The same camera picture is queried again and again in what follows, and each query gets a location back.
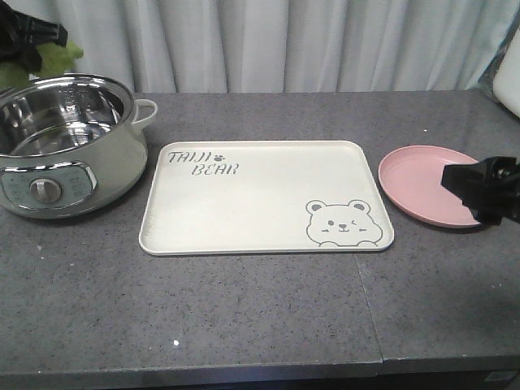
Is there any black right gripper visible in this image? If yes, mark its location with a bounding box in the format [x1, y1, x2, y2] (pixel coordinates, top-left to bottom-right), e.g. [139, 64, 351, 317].
[441, 156, 519, 225]

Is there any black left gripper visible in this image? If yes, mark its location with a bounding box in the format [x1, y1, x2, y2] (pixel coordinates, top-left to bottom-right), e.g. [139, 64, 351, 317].
[1, 1, 67, 73]

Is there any green lettuce leaf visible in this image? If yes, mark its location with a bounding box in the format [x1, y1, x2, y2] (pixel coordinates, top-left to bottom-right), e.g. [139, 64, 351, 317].
[1, 41, 84, 90]

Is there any pink round plate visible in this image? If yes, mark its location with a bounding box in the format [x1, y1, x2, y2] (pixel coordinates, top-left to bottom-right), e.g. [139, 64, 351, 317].
[378, 145, 480, 229]

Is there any cream bear serving tray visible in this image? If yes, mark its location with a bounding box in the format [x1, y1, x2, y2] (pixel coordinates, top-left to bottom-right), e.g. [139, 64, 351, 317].
[139, 141, 394, 256]

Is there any white rice cooker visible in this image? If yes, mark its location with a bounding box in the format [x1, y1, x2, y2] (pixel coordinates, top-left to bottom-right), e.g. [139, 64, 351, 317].
[493, 40, 520, 117]

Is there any green electric cooking pot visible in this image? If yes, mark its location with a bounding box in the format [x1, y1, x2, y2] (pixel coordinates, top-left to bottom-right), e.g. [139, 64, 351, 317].
[1, 73, 158, 219]

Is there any grey pleated curtain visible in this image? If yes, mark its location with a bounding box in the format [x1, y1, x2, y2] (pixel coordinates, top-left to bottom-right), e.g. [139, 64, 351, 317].
[11, 1, 519, 93]

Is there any black drawer disinfection cabinet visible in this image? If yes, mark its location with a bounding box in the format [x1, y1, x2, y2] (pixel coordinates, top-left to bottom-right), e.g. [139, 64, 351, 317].
[376, 370, 519, 389]

